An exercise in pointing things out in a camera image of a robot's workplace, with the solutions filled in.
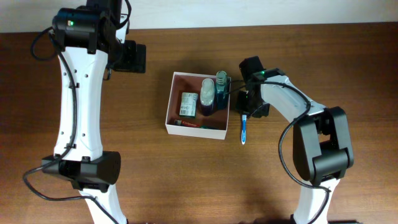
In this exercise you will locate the toothpaste tube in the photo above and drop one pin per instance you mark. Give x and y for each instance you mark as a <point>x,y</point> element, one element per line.
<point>179,122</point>

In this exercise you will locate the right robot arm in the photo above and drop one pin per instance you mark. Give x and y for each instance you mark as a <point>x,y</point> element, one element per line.
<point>315,148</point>

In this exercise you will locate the teal mouthwash bottle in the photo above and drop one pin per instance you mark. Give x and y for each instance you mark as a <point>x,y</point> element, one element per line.
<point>222,89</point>

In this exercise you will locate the white cardboard box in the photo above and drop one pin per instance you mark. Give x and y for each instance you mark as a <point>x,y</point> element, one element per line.
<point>192,82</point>

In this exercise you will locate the blue white toothbrush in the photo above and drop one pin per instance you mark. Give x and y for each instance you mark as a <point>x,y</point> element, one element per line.
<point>243,128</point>

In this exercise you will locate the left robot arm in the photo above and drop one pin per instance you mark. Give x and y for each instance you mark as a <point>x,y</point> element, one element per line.
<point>90,43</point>

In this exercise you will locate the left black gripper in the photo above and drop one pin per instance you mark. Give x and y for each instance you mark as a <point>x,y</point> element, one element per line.
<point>135,62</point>

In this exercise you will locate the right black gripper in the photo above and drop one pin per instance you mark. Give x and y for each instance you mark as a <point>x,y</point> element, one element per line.
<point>244,109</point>

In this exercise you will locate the clear pump soap bottle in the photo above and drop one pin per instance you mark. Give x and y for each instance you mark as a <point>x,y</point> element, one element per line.
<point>207,97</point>

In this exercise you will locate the green white soap box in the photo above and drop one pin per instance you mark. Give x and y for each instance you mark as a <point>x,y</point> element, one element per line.
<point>188,106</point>

